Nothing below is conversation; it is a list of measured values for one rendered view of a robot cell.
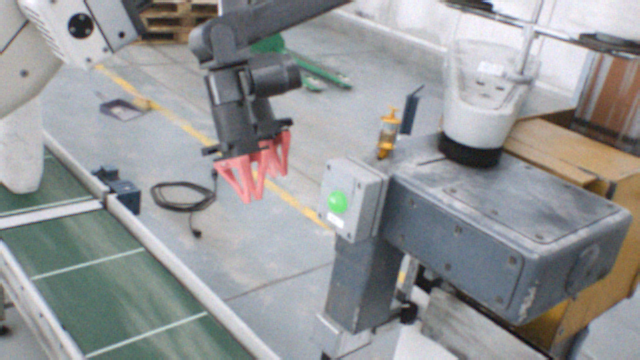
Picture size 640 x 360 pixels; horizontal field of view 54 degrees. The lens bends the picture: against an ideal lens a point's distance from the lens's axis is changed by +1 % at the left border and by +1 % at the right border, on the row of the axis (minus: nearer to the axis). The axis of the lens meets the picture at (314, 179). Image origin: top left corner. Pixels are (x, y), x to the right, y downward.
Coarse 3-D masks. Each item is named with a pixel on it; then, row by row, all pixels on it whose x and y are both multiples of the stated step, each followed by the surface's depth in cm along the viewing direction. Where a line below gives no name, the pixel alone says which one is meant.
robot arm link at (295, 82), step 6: (246, 48) 117; (240, 54) 116; (282, 54) 120; (288, 54) 120; (282, 60) 119; (288, 60) 119; (294, 60) 119; (288, 66) 117; (294, 66) 118; (288, 72) 117; (294, 72) 117; (294, 78) 117; (300, 78) 118; (294, 84) 118; (300, 84) 119; (288, 90) 119
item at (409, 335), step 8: (416, 288) 104; (416, 296) 104; (424, 296) 103; (424, 304) 103; (424, 312) 104; (416, 320) 105; (408, 328) 107; (416, 328) 106; (400, 336) 109; (408, 336) 107; (416, 336) 106; (400, 344) 109; (408, 344) 108; (416, 344) 106; (424, 344) 105; (432, 344) 104; (400, 352) 110; (408, 352) 108; (416, 352) 107; (424, 352) 105; (432, 352) 104; (440, 352) 103; (448, 352) 102
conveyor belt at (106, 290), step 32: (32, 224) 231; (64, 224) 234; (96, 224) 237; (32, 256) 213; (64, 256) 216; (96, 256) 218; (128, 256) 221; (64, 288) 200; (96, 288) 203; (128, 288) 205; (160, 288) 208; (64, 320) 187; (96, 320) 189; (128, 320) 191; (160, 320) 194; (192, 320) 196; (96, 352) 177; (128, 352) 179; (160, 352) 181; (192, 352) 183; (224, 352) 185
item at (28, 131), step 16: (16, 112) 236; (32, 112) 241; (0, 128) 237; (16, 128) 239; (32, 128) 243; (0, 144) 239; (16, 144) 242; (32, 144) 246; (0, 160) 243; (16, 160) 244; (32, 160) 248; (0, 176) 248; (16, 176) 247; (32, 176) 251; (16, 192) 248
